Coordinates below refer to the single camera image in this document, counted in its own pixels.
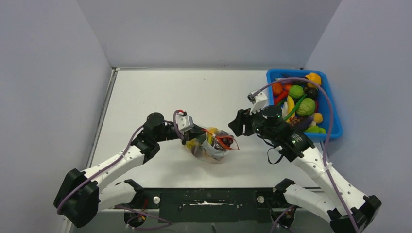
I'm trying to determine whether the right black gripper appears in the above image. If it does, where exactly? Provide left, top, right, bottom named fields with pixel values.
left=229, top=104, right=276, bottom=142

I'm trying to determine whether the toy yellow mango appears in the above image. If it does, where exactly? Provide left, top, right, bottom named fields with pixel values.
left=186, top=138, right=199, bottom=150

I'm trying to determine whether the toy dark passion fruit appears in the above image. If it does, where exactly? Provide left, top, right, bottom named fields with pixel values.
left=190, top=145, right=204, bottom=158

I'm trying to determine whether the clear zip top bag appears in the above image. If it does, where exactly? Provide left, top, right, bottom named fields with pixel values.
left=182, top=127, right=240, bottom=163

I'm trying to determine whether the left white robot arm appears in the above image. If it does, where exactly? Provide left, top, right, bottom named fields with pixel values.
left=53, top=112, right=206, bottom=228

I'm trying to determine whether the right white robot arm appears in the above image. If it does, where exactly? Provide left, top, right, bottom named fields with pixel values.
left=228, top=105, right=382, bottom=233

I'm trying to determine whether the toy red chili pepper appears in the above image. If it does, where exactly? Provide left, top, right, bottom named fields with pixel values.
left=274, top=90, right=289, bottom=105

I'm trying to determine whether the toy yellow banana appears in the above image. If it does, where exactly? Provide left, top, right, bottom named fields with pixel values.
left=284, top=96, right=295, bottom=123

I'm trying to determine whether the toy green chili pepper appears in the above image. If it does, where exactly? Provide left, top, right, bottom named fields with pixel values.
left=281, top=94, right=306, bottom=121

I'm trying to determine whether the toy green custard apple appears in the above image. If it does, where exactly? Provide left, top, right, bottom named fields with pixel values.
left=288, top=85, right=305, bottom=100

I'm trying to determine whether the toy light green cabbage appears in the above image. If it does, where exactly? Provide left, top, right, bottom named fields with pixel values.
left=295, top=98, right=316, bottom=117

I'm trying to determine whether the blue plastic bin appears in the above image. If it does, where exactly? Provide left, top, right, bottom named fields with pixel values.
left=266, top=68, right=343, bottom=139

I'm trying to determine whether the toy green lime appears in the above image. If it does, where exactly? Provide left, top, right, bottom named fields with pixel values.
left=305, top=125, right=327, bottom=134

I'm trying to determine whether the toy small yellow fruit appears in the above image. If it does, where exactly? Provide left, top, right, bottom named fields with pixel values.
left=313, top=113, right=323, bottom=124

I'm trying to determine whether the toy dark avocado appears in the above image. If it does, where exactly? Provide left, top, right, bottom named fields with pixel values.
left=305, top=87, right=319, bottom=100

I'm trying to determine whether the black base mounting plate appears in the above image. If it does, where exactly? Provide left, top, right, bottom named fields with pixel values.
left=124, top=179, right=289, bottom=230

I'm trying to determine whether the toy orange bell pepper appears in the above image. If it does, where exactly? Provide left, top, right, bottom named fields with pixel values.
left=305, top=72, right=322, bottom=88

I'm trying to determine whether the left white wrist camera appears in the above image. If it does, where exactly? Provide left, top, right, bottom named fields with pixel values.
left=176, top=113, right=194, bottom=133

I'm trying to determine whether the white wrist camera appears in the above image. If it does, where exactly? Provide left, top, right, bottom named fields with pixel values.
left=247, top=90, right=268, bottom=115
left=176, top=113, right=194, bottom=133

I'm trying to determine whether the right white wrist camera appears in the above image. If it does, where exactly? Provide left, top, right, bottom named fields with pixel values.
left=247, top=90, right=268, bottom=115

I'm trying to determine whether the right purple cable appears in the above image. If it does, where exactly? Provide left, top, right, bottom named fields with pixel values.
left=254, top=77, right=360, bottom=233

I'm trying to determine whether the purple cable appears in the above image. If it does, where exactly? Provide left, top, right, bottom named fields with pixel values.
left=56, top=110, right=186, bottom=216
left=254, top=77, right=360, bottom=233

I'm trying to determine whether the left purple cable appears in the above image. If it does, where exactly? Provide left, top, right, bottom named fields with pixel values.
left=56, top=110, right=186, bottom=216

